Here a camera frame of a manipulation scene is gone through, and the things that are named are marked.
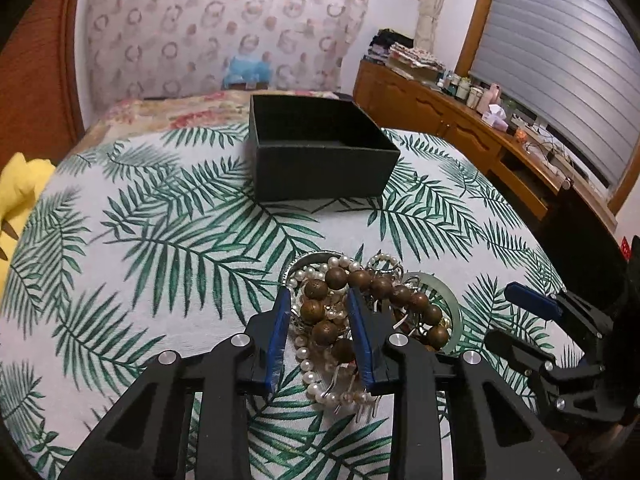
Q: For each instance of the pink circle pattern curtain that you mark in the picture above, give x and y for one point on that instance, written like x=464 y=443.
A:
x=141 y=49

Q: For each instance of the stack of folded clothes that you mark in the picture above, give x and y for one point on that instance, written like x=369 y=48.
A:
x=398 y=53

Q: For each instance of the brown louvered wardrobe door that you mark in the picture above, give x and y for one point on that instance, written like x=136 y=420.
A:
x=40 y=112

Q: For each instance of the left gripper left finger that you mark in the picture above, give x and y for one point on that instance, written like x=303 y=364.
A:
x=261 y=369

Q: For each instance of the grey window roller blind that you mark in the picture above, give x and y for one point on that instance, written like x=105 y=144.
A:
x=573 y=63

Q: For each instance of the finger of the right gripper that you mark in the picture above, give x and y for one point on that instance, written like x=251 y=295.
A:
x=521 y=356
x=528 y=299

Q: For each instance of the pink tissue box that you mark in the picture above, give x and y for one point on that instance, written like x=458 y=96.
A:
x=495 y=117

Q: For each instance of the pale green jade bangle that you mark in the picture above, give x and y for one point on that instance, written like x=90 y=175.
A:
x=443 y=297

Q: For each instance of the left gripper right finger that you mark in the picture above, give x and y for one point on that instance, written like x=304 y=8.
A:
x=370 y=330

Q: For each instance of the floral bed quilt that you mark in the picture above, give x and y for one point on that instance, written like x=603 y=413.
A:
x=136 y=117

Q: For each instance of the wooden sideboard cabinet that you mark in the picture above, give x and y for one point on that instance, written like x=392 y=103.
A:
x=522 y=177

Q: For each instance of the yellow Pikachu plush toy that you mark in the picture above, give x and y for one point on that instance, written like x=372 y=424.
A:
x=22 y=182

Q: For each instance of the black open jewelry box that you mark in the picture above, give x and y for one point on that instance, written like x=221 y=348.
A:
x=311 y=148

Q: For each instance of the bottles and jars cluster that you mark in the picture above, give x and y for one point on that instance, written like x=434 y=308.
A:
x=465 y=90

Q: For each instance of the blue plastic bag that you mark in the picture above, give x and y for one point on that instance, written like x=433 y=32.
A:
x=247 y=74

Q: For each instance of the palm leaf print tablecloth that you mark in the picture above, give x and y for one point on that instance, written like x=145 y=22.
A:
x=157 y=242

